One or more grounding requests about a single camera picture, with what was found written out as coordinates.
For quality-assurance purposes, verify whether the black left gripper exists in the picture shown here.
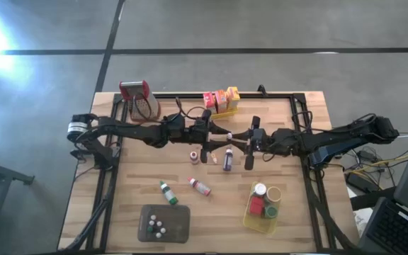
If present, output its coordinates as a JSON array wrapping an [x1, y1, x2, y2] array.
[[186, 108, 234, 164]]

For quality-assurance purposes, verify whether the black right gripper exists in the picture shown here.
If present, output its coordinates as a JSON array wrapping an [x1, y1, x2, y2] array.
[[229, 115, 272, 171]]

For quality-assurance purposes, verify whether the orange printed box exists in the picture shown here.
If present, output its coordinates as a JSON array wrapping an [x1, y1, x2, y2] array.
[[214, 89, 228, 114]]

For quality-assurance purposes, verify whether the red printed carton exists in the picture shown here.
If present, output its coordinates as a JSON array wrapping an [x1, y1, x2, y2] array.
[[203, 91, 217, 115]]

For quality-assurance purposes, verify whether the yellow carton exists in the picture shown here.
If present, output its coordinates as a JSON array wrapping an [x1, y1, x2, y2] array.
[[226, 86, 241, 111]]

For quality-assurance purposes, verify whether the glass jar with white lid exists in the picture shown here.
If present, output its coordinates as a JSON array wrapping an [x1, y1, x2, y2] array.
[[253, 183, 268, 197]]

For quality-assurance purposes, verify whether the red bottle with white label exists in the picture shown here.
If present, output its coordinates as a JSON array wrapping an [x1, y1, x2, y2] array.
[[188, 176, 213, 198]]

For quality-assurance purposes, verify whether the red smoked paprika tin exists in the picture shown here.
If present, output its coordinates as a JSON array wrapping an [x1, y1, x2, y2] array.
[[249, 196, 265, 217]]

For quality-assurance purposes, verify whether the jar with green lid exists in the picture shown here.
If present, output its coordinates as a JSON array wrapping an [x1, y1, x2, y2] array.
[[263, 204, 279, 220]]

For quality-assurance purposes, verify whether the yellow translucent plastic bin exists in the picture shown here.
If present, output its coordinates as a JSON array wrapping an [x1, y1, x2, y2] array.
[[242, 181, 283, 235]]

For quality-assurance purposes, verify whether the yellow mesh basket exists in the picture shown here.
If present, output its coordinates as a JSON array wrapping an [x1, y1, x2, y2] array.
[[205, 93, 239, 120]]

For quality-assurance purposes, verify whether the dark purple bottle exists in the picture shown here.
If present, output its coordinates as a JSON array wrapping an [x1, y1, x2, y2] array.
[[222, 147, 234, 172]]

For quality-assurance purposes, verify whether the green bottle with white label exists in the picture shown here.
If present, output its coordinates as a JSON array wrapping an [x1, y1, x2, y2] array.
[[159, 180, 179, 207]]

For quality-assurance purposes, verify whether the grey translucent plastic bin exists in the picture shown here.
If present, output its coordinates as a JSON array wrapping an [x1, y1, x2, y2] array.
[[136, 204, 191, 244]]

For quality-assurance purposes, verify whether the black power adapter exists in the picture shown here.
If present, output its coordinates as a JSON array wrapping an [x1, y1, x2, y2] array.
[[345, 171, 371, 194]]

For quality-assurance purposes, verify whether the black laptop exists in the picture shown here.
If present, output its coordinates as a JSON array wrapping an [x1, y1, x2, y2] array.
[[359, 118, 408, 255]]

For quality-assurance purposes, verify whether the grey metal bench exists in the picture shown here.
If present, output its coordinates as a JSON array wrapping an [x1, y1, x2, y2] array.
[[0, 154, 35, 255]]

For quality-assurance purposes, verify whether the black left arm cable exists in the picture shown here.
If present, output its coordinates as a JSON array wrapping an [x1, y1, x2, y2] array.
[[132, 97, 208, 123]]

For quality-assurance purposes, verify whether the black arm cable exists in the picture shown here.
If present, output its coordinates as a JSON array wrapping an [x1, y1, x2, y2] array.
[[290, 110, 315, 134], [132, 97, 208, 123]]

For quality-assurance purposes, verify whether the black aluminium table frame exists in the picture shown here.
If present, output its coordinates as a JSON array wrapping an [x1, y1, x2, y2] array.
[[62, 91, 359, 254]]

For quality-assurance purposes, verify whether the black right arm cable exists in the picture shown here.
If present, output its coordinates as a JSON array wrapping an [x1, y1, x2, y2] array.
[[290, 110, 315, 134]]

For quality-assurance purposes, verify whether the metal box grater red handle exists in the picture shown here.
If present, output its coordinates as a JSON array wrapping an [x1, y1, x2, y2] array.
[[118, 79, 162, 123]]

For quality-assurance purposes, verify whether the yellow cable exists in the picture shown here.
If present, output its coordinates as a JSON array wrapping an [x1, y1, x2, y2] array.
[[347, 155, 408, 178]]

